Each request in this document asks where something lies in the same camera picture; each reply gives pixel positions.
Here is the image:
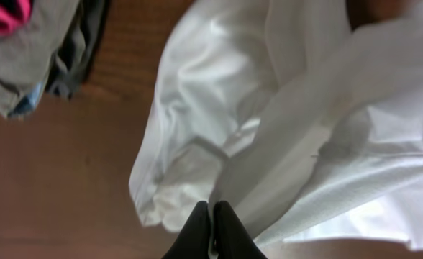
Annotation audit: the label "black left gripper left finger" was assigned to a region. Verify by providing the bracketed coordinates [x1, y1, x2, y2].
[162, 201, 211, 259]

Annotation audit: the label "grey shorts with red trim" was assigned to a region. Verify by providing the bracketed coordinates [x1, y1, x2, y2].
[0, 0, 33, 36]

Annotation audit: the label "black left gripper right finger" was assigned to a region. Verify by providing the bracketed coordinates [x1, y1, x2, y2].
[214, 201, 266, 259]

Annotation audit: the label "white printed t-shirt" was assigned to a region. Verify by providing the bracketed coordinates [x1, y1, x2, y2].
[129, 0, 423, 250]

